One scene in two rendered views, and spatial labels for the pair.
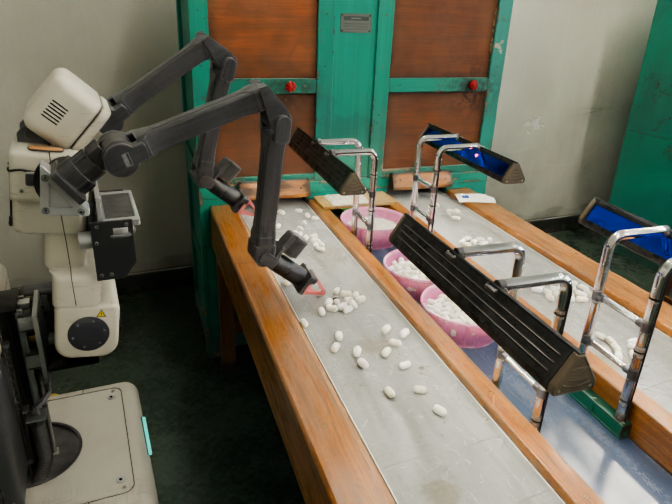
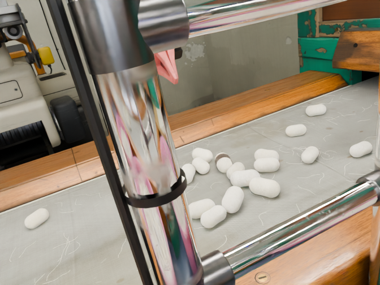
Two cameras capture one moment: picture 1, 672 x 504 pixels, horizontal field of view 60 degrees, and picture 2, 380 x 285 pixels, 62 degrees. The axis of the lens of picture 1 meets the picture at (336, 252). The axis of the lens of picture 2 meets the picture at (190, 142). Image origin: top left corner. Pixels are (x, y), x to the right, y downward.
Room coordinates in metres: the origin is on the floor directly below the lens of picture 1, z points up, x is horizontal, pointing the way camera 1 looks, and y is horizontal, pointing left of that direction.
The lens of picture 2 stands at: (1.93, -0.23, 0.96)
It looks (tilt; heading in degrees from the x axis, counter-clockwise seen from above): 23 degrees down; 90
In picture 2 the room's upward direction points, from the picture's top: 12 degrees counter-clockwise
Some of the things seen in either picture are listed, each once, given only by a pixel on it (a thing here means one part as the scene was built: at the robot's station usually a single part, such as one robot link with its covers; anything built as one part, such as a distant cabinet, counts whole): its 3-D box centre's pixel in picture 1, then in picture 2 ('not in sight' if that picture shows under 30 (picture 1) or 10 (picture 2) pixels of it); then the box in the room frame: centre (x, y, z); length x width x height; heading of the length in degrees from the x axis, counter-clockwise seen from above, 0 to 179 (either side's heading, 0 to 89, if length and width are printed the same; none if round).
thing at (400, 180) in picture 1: (421, 179); not in sight; (2.56, -0.37, 0.83); 0.30 x 0.06 x 0.07; 110
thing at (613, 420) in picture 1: (641, 328); not in sight; (1.18, -0.72, 0.90); 0.20 x 0.19 x 0.45; 20
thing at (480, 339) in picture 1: (463, 316); not in sight; (1.52, -0.39, 0.72); 0.27 x 0.27 x 0.10
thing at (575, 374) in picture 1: (471, 283); not in sight; (1.03, -0.27, 1.08); 0.62 x 0.08 x 0.07; 20
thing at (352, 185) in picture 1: (322, 156); not in sight; (1.94, 0.06, 1.08); 0.62 x 0.08 x 0.07; 20
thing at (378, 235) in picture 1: (372, 228); not in sight; (2.19, -0.14, 0.72); 0.27 x 0.27 x 0.10
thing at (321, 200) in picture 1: (354, 200); not in sight; (2.40, -0.07, 0.77); 0.33 x 0.15 x 0.01; 110
